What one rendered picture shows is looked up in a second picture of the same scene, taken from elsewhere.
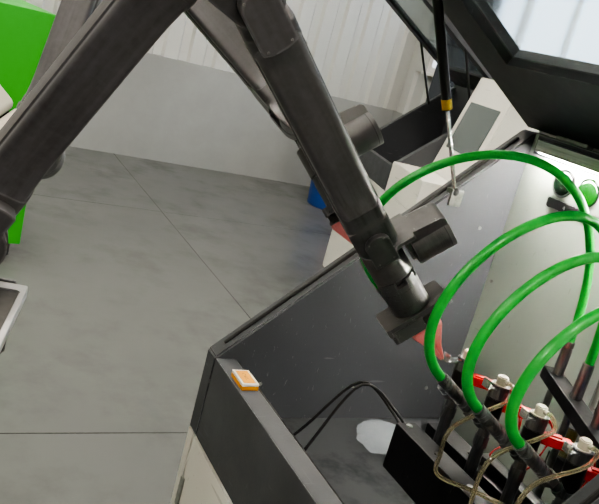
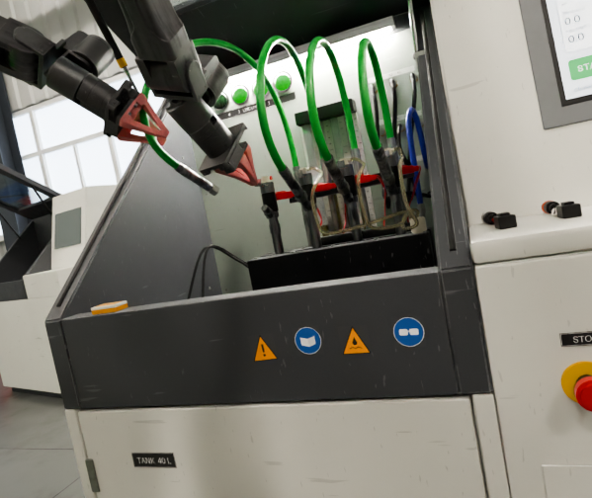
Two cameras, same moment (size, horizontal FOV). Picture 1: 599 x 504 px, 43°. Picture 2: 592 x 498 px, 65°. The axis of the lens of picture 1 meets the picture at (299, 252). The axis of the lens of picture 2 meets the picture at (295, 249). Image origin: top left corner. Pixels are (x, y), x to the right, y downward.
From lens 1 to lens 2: 65 cm
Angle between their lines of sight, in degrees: 41
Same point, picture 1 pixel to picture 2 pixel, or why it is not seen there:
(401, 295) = (217, 129)
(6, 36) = not seen: outside the picture
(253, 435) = (161, 325)
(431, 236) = (213, 74)
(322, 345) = (135, 277)
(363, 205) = (174, 24)
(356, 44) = not seen: outside the picture
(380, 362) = (177, 278)
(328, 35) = not seen: outside the picture
